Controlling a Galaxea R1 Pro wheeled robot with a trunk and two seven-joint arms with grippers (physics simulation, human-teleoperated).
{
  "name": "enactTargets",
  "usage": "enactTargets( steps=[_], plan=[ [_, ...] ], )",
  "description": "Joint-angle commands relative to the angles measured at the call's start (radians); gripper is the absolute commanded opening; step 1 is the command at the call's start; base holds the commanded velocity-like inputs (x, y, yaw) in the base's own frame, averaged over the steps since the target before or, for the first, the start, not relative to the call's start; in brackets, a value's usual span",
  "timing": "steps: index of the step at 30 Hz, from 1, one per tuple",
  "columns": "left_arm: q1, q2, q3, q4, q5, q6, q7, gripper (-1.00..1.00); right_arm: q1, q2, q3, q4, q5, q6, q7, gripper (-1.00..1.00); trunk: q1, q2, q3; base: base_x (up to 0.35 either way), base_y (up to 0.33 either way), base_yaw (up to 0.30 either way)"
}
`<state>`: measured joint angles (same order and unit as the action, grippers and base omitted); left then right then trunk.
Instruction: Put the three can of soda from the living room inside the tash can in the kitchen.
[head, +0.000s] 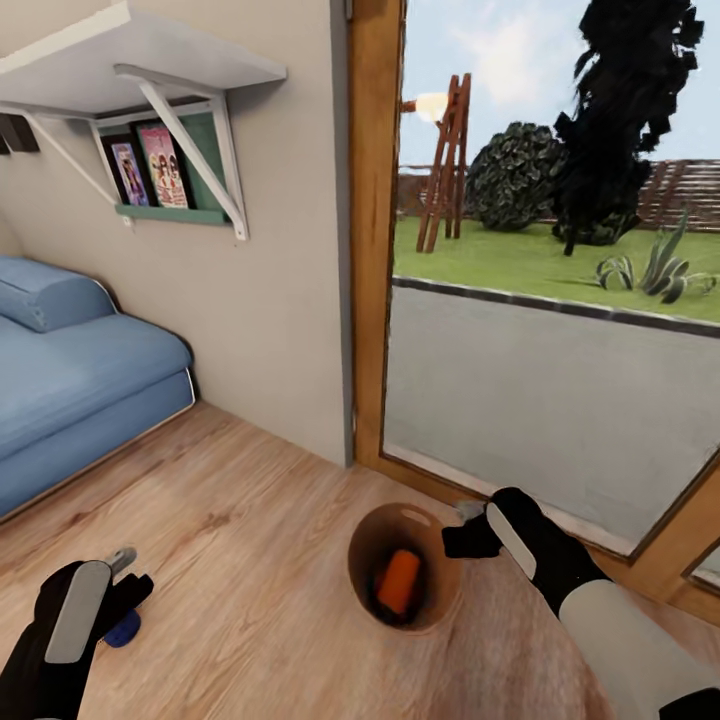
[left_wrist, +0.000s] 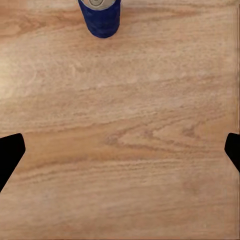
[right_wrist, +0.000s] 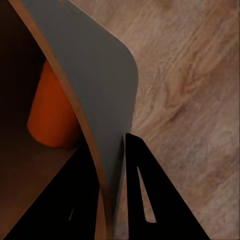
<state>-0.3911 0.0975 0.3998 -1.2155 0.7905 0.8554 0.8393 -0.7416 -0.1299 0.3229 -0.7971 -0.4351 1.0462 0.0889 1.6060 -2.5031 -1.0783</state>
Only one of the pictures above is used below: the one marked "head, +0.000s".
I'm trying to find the trash can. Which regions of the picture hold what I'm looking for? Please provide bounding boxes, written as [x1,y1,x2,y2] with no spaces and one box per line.
[347,501,461,635]

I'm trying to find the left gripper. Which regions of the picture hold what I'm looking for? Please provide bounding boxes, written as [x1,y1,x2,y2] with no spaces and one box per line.
[99,573,154,638]

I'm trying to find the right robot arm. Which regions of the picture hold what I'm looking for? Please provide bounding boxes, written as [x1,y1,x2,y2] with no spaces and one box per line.
[442,487,720,720]

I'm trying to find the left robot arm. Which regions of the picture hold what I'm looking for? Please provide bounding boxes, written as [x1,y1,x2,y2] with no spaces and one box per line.
[0,546,154,720]

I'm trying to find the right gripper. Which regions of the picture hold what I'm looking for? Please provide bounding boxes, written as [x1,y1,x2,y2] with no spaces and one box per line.
[442,518,497,559]

